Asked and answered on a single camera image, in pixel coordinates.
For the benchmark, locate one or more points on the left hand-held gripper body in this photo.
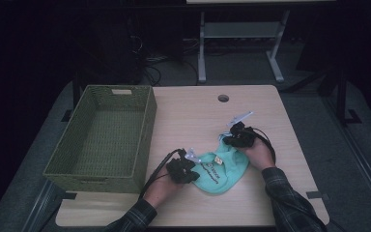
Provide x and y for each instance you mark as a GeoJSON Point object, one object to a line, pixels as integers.
{"type": "Point", "coordinates": [177, 167]}

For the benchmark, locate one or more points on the green woven basket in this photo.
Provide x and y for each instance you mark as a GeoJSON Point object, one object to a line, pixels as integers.
{"type": "Point", "coordinates": [109, 129]}

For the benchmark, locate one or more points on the person's left hand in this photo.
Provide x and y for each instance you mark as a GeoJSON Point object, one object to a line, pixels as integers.
{"type": "Point", "coordinates": [161, 190]}

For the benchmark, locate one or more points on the mint green bib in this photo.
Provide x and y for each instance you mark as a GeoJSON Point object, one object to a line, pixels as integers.
{"type": "Point", "coordinates": [222, 175]}

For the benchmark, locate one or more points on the aluminium rail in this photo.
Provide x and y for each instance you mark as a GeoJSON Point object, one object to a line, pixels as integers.
{"type": "Point", "coordinates": [360, 161]}
{"type": "Point", "coordinates": [40, 206]}

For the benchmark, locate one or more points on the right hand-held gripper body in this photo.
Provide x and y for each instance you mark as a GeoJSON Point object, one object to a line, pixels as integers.
{"type": "Point", "coordinates": [244, 135]}

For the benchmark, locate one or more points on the white metal stand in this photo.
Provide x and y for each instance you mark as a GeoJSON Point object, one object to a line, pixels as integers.
{"type": "Point", "coordinates": [241, 29]}

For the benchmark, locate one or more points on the black tape strip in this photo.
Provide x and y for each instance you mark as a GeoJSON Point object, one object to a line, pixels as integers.
{"type": "Point", "coordinates": [67, 195]}
{"type": "Point", "coordinates": [317, 195]}

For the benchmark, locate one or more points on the person's right hand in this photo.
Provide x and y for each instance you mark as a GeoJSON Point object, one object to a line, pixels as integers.
{"type": "Point", "coordinates": [259, 154]}

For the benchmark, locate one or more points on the black metal stand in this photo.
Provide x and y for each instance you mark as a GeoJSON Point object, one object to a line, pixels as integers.
{"type": "Point", "coordinates": [343, 96]}

